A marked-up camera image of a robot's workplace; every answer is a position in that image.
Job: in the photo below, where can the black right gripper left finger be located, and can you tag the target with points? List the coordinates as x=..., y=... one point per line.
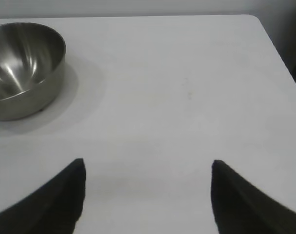
x=50, y=207

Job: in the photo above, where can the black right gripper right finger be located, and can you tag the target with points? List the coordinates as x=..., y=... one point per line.
x=243, y=209

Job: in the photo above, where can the stainless steel mixing bowl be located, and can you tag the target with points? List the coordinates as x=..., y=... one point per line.
x=21, y=61

